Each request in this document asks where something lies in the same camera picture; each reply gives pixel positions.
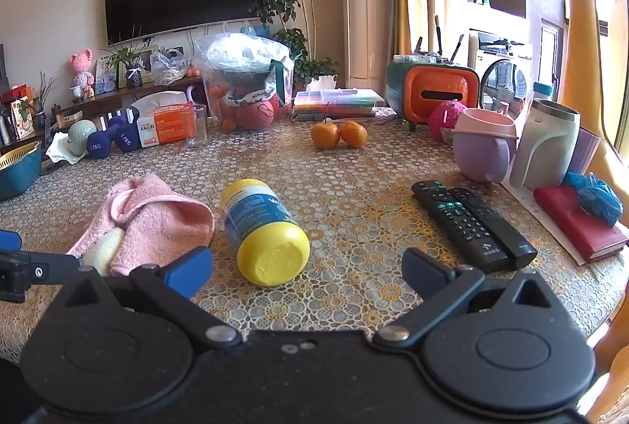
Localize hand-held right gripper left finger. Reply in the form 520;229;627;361
51;246;244;348

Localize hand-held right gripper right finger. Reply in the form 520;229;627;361
373;248;566;348

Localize pale yellow soft cloth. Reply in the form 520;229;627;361
81;227;123;276

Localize pink towel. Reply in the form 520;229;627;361
66;173;215;277

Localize yellow bottle blue label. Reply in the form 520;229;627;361
219;179;311;286

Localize black remote coloured buttons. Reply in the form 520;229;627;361
412;179;509;274

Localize teal basket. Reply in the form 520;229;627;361
0;141;43;201

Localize yellow colander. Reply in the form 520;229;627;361
0;143;40;171

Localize plain black remote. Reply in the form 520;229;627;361
449;187;539;270

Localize white cloth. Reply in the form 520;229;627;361
46;131;79;165

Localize white paper sheet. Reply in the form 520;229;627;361
501;181;588;265

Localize pale green dumbbell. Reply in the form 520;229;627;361
68;119;98;157

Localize purple cup pink lid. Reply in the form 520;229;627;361
451;108;518;183

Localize blue dumbbell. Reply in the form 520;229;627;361
86;125;123;158
109;108;141;153

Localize clear glass cup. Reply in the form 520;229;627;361
186;104;210;147

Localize red box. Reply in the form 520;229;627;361
0;85;33;103

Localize orange white tissue pack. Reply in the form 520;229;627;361
132;92;195;147

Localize orange mandarin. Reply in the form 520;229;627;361
311;120;341;149
339;120;368;147

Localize pink yarn ball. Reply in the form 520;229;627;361
427;100;467;142

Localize red notebook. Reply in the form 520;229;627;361
534;184;629;264

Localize white cup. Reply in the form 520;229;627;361
509;98;581;191

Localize wooden television stand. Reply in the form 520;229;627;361
0;75;205;144

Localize green orange tissue box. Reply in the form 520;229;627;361
386;54;480;132

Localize pink bunny doll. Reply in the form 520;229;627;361
70;50;96;99

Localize purple plastic cup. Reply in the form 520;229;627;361
567;127;603;175

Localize small potted plant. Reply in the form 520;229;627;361
105;31;154;89

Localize crumpled plastic bag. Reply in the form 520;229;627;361
150;49;187;86

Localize white washing machine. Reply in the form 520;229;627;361
468;29;534;111

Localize white bottle blue cap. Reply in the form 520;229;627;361
531;81;556;103

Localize clear plastic bag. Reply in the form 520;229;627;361
193;23;294;132

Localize white standing air conditioner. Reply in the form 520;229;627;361
342;0;390;91

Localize yellow giraffe plush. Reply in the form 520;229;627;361
531;0;629;221

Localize photo frame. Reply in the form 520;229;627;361
118;44;159;88

